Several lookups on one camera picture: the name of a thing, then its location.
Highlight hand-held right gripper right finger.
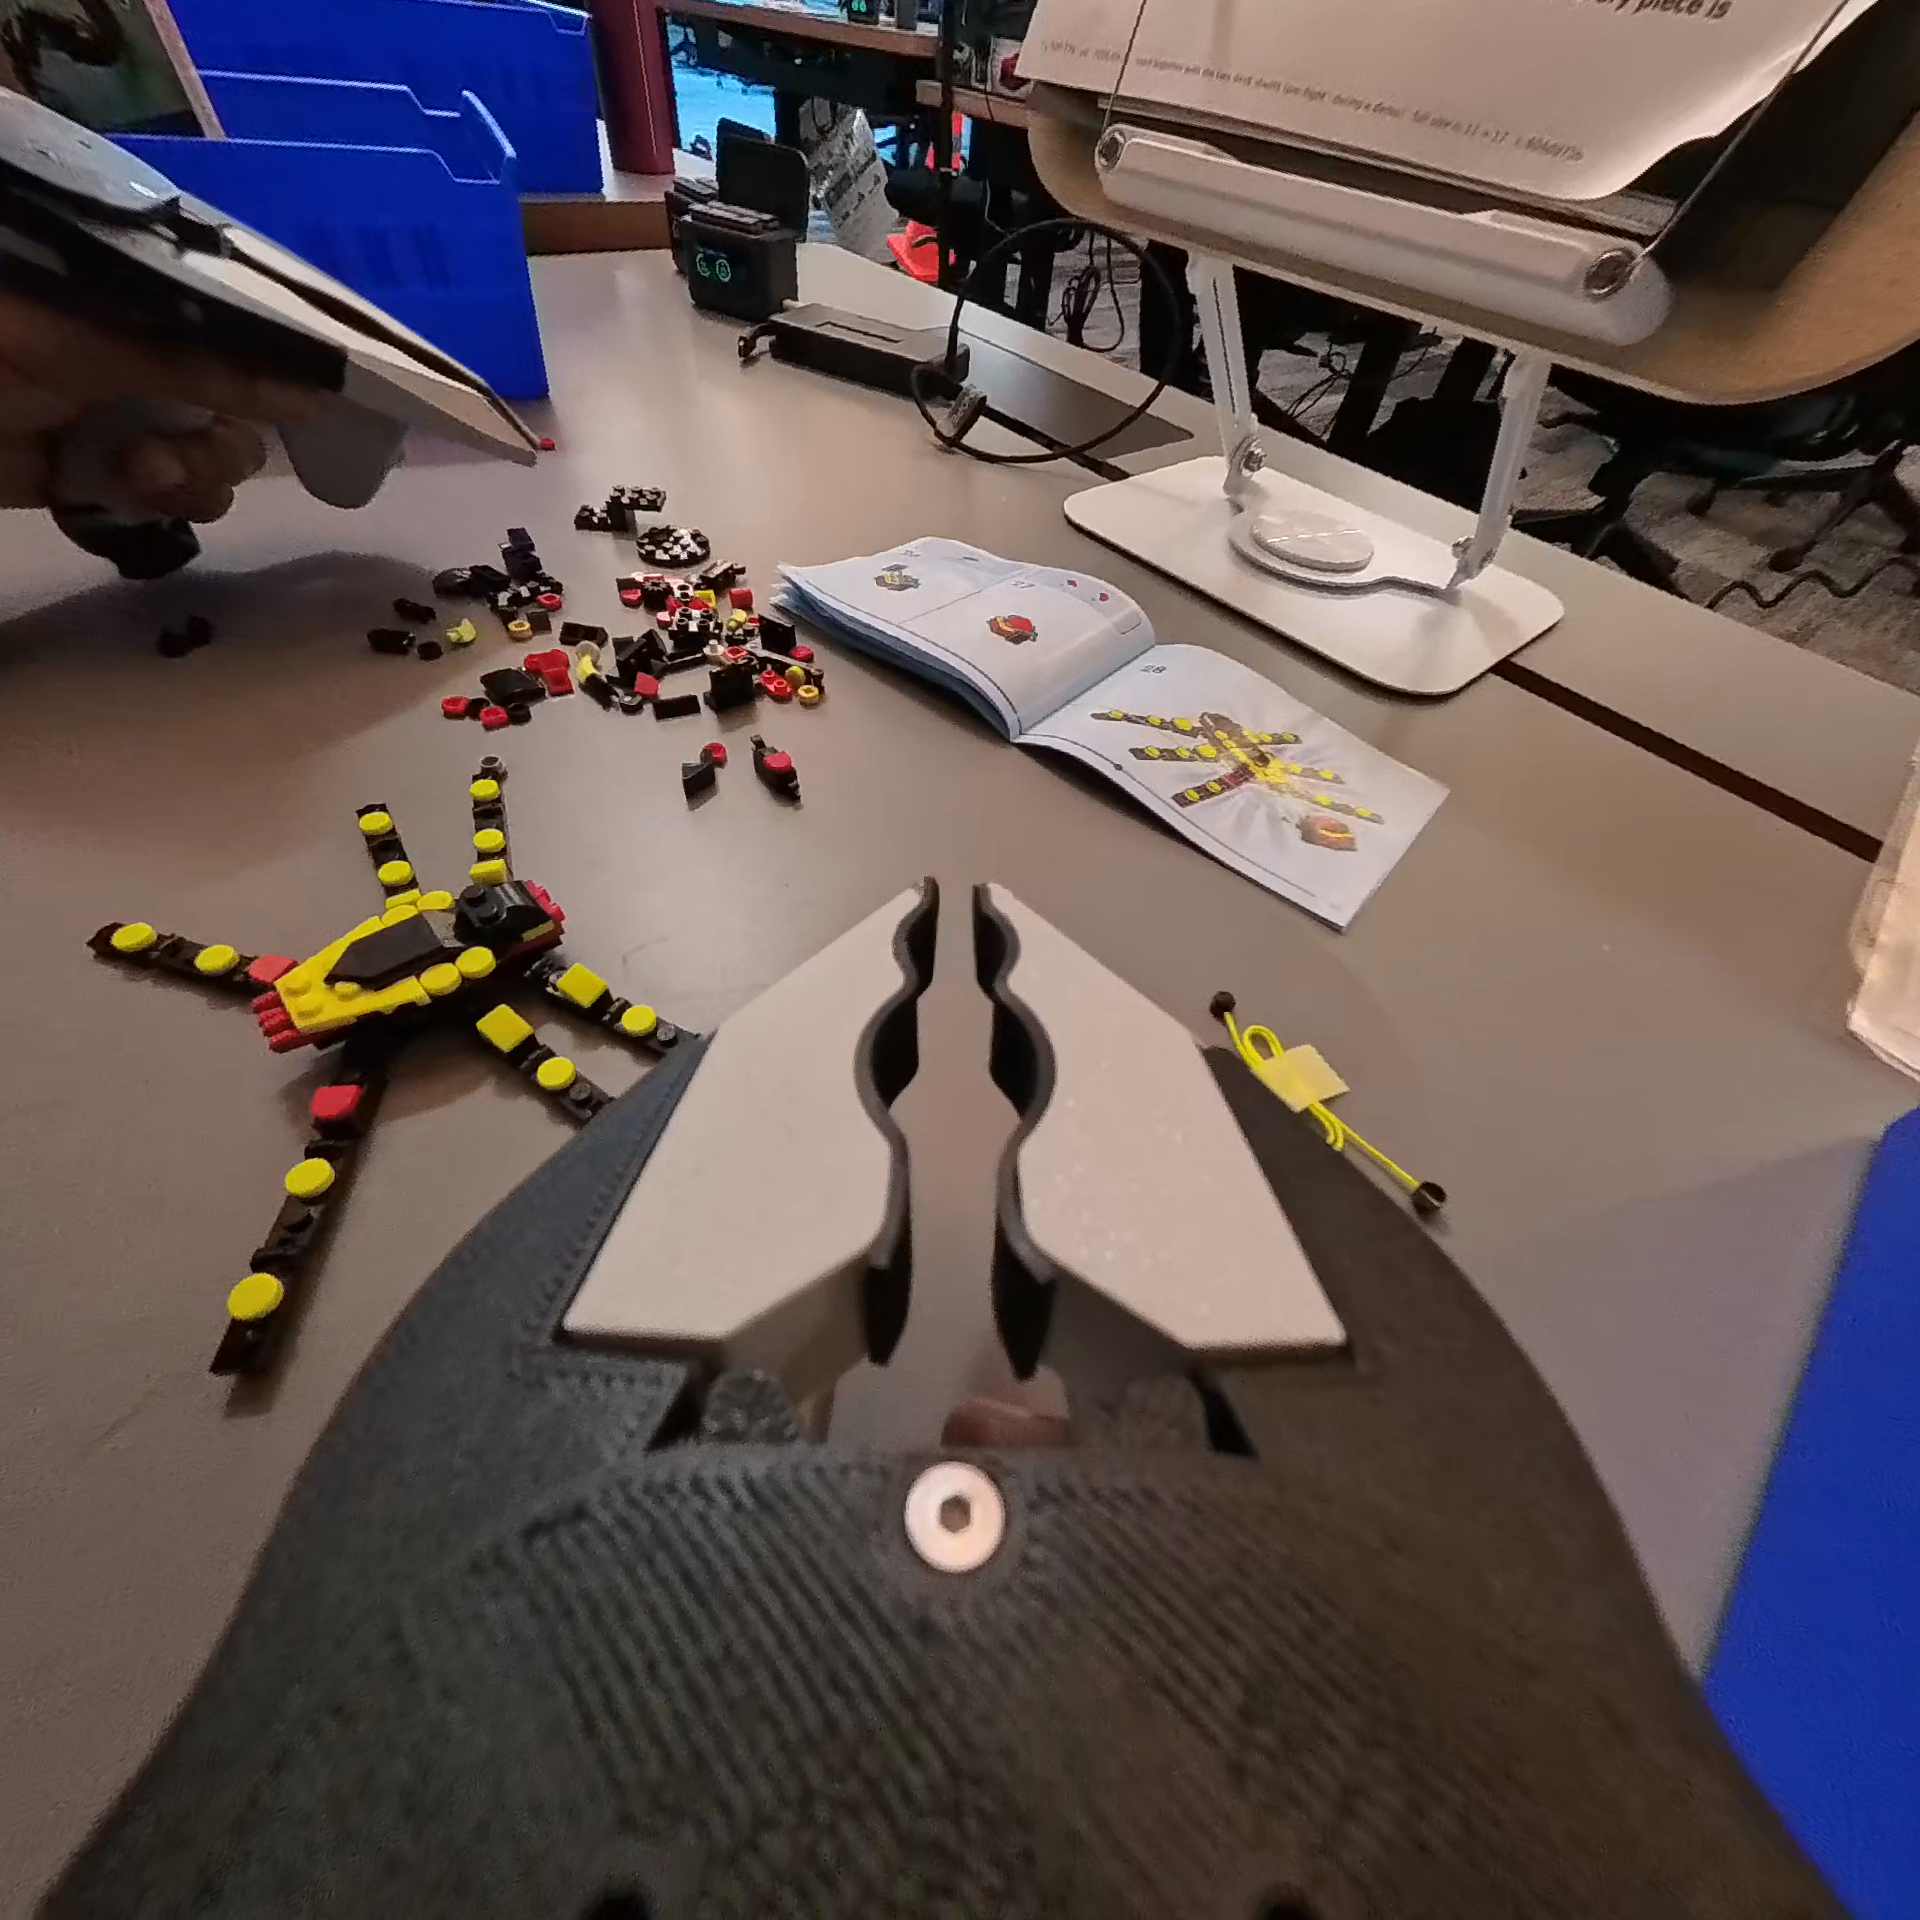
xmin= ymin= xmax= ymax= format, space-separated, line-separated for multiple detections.
xmin=972 ymin=881 xmax=1350 ymax=1383

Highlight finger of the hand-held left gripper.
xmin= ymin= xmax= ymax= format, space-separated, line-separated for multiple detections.
xmin=178 ymin=224 xmax=535 ymax=443
xmin=334 ymin=349 xmax=538 ymax=459

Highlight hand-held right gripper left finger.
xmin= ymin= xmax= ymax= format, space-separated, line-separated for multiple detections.
xmin=559 ymin=878 xmax=943 ymax=1432

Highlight pile of lego pieces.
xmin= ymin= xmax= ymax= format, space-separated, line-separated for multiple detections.
xmin=365 ymin=554 xmax=827 ymax=729

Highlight black yellow lego spider model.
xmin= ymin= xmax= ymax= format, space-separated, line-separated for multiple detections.
xmin=87 ymin=758 xmax=698 ymax=1377

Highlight lego instruction booklet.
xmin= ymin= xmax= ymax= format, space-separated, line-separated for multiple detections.
xmin=770 ymin=535 xmax=1450 ymax=931

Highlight person's left hand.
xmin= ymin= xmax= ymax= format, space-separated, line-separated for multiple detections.
xmin=0 ymin=286 xmax=295 ymax=526

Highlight nested blue plastic bins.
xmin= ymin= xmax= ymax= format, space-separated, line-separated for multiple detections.
xmin=1708 ymin=1107 xmax=1920 ymax=1920
xmin=110 ymin=0 xmax=600 ymax=400

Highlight black device green display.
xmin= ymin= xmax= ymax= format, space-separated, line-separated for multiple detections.
xmin=676 ymin=208 xmax=800 ymax=318

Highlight black power adapter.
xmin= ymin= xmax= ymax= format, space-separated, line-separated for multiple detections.
xmin=741 ymin=300 xmax=969 ymax=400

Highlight white metal stand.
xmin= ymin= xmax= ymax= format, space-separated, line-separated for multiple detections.
xmin=1065 ymin=126 xmax=1674 ymax=699

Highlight clear plastic bag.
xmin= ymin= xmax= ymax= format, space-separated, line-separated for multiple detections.
xmin=1847 ymin=750 xmax=1920 ymax=1082

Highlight black office chair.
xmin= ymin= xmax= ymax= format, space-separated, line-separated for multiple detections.
xmin=1694 ymin=354 xmax=1920 ymax=577

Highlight white paper sheet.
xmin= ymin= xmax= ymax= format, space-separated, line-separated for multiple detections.
xmin=1015 ymin=0 xmax=1877 ymax=203

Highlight yellow elastic cord with tape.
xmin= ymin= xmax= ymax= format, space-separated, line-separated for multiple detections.
xmin=1209 ymin=989 xmax=1450 ymax=1217

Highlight dark red post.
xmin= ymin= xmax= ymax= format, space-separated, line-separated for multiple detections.
xmin=592 ymin=0 xmax=676 ymax=172

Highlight black cable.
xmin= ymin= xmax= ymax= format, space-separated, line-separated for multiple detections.
xmin=908 ymin=224 xmax=1188 ymax=462

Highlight desk cable cover flap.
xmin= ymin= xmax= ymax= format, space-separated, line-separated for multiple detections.
xmin=960 ymin=337 xmax=1194 ymax=483

